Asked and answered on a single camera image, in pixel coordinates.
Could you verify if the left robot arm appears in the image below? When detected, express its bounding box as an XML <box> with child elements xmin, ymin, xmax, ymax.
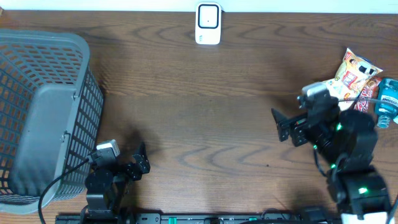
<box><xmin>80</xmin><ymin>139</ymin><xmax>150</xmax><ymax>223</ymax></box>

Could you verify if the grey plastic basket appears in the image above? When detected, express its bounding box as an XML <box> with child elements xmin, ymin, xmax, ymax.
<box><xmin>1</xmin><ymin>29</ymin><xmax>104</xmax><ymax>214</ymax></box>

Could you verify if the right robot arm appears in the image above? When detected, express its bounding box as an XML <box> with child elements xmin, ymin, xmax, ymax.
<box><xmin>271</xmin><ymin>93</ymin><xmax>397</xmax><ymax>223</ymax></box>

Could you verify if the red chocolate bar wrapper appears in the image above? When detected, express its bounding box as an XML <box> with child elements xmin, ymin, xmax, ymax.
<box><xmin>354</xmin><ymin>77</ymin><xmax>382</xmax><ymax>112</ymax></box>

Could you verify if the white barcode scanner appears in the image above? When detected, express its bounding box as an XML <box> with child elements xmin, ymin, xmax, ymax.
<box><xmin>195</xmin><ymin>2</ymin><xmax>222</xmax><ymax>45</ymax></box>

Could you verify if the large yellow snack bag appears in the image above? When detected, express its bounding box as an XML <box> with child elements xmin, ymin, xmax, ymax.
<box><xmin>323</xmin><ymin>48</ymin><xmax>383</xmax><ymax>100</ymax></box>

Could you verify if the teal mouthwash bottle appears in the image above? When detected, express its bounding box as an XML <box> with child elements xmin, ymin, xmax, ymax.
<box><xmin>374</xmin><ymin>78</ymin><xmax>397</xmax><ymax>128</ymax></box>

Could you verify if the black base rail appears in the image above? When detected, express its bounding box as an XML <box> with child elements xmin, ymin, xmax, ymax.
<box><xmin>55</xmin><ymin>207</ymin><xmax>343</xmax><ymax>224</ymax></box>

